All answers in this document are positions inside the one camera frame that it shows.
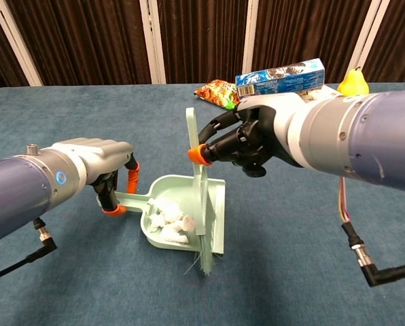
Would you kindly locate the left white five-finger robot hand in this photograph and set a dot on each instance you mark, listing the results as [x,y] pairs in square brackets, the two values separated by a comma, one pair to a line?
[104,151]

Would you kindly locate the right white five-finger robot hand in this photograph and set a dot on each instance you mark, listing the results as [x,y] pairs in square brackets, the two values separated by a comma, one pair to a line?
[250,136]

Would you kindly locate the mint green plastic dustpan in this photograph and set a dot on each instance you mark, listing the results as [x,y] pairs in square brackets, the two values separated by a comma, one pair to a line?
[165,185]

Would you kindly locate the mint green hand brush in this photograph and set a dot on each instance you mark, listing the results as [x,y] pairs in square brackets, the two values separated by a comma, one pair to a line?
[207,220]

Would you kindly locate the left purple-grey robot arm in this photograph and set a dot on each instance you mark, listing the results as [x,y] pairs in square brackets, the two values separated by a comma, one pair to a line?
[15,190]

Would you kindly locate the right purple-grey robot arm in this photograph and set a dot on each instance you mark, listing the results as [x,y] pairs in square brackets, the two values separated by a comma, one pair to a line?
[375,142]

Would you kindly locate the orange and green snack bag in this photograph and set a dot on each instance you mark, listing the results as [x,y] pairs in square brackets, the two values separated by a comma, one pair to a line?
[219,91]

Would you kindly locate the blue cookie box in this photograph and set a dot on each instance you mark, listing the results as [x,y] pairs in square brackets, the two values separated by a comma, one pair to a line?
[280,79]

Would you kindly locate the white and brown biscuit pack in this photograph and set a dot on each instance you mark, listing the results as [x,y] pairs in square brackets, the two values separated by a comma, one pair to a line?
[319,93]

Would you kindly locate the yellow toy pear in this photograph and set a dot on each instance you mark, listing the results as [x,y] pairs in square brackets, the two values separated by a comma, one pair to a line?
[353,85]

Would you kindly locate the blue felt table cover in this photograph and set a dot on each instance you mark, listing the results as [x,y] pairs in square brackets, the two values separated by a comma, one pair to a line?
[87,288]

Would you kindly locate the white partition frame post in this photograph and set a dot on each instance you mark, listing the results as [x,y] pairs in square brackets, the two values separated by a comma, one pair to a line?
[16,44]
[250,34]
[152,40]
[369,34]

